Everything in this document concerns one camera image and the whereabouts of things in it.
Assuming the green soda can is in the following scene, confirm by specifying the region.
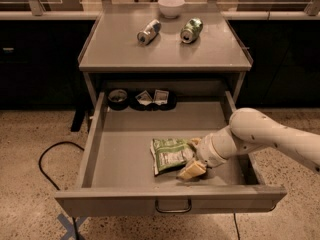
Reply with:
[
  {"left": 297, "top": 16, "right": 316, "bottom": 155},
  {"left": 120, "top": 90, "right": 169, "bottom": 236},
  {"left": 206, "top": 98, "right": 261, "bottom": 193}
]
[{"left": 180, "top": 18, "right": 203, "bottom": 44}]

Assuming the white bowl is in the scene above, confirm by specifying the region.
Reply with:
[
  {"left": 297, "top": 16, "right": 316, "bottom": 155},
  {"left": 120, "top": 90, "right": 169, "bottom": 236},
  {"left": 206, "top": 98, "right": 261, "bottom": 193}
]
[{"left": 158, "top": 0, "right": 185, "bottom": 18}]

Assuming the white packet left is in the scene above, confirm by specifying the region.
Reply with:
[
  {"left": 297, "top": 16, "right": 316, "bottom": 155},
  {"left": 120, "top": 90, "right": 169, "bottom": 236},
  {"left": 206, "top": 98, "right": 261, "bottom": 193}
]
[{"left": 135, "top": 90, "right": 153, "bottom": 106}]

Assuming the black tray with packets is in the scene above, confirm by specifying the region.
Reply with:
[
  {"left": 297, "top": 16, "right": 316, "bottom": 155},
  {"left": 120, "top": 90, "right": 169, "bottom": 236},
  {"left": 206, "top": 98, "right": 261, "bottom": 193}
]
[{"left": 129, "top": 89, "right": 177, "bottom": 111}]

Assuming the grey counter cabinet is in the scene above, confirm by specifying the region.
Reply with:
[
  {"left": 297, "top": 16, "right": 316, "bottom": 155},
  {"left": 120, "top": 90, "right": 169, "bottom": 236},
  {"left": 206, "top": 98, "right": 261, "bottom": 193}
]
[{"left": 77, "top": 3, "right": 254, "bottom": 133}]

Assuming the white packet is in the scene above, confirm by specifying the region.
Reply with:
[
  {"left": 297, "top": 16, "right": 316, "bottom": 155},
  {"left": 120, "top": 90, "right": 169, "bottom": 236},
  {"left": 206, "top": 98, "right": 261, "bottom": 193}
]
[
  {"left": 135, "top": 90, "right": 153, "bottom": 106},
  {"left": 153, "top": 90, "right": 169, "bottom": 105}
]

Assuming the black floor cable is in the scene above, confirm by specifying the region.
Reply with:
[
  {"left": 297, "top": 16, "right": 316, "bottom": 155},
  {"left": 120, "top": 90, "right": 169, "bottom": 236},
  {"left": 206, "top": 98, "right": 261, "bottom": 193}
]
[{"left": 38, "top": 140, "right": 86, "bottom": 240}]

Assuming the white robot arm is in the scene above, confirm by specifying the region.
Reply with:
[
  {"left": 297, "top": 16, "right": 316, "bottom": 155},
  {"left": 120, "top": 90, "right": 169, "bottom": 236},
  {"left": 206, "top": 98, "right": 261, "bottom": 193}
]
[{"left": 178, "top": 108, "right": 320, "bottom": 180}]

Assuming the black round container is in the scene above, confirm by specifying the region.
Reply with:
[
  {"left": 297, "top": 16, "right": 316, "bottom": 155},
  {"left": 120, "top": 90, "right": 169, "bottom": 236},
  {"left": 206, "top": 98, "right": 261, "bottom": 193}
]
[{"left": 108, "top": 89, "right": 128, "bottom": 110}]

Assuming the black drawer handle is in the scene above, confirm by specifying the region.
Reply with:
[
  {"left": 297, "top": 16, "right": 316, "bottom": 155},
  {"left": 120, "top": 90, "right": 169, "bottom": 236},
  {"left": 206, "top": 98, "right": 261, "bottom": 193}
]
[{"left": 155, "top": 199, "right": 192, "bottom": 214}]

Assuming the grey open top drawer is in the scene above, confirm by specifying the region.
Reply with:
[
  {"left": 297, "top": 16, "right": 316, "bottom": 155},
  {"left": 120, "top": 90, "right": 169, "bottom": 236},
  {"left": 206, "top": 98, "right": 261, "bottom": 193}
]
[{"left": 55, "top": 94, "right": 286, "bottom": 217}]

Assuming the blue white soda can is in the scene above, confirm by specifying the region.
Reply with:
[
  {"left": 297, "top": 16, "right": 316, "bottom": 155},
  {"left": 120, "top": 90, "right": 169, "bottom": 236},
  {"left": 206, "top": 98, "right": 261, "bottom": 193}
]
[{"left": 137, "top": 19, "right": 161, "bottom": 45}]

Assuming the white packet right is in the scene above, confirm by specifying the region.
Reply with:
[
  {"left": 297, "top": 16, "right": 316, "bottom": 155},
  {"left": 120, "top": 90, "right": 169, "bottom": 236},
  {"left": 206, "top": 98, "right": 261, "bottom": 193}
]
[{"left": 153, "top": 90, "right": 169, "bottom": 105}]

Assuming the blue tape cross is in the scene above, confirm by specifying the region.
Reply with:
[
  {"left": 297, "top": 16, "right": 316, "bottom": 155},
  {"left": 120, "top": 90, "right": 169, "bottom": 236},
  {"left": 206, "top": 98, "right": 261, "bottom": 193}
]
[{"left": 57, "top": 213, "right": 86, "bottom": 240}]

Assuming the green jalapeno chip bag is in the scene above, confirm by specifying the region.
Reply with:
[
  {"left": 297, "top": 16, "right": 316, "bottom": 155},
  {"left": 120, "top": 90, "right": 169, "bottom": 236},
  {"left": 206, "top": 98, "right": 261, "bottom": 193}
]
[{"left": 150, "top": 138, "right": 196, "bottom": 175}]

